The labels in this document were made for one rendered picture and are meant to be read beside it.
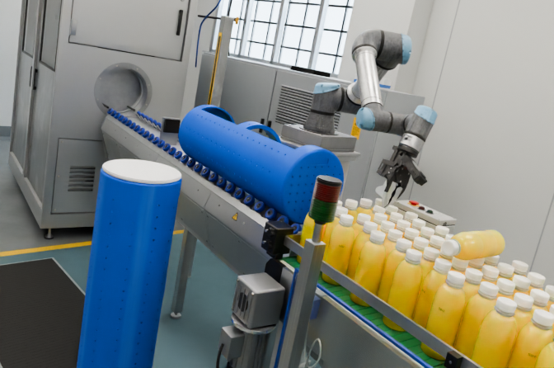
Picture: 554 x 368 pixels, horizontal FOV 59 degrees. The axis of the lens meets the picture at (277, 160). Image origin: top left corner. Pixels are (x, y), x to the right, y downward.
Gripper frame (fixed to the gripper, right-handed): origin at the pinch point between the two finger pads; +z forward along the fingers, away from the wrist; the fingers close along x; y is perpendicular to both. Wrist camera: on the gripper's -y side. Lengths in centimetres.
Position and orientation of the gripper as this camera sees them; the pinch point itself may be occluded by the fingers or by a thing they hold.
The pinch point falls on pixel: (386, 205)
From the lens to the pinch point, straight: 165.5
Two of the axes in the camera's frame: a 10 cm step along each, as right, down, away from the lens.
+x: -6.8, -4.1, -6.1
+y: -5.7, -2.3, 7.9
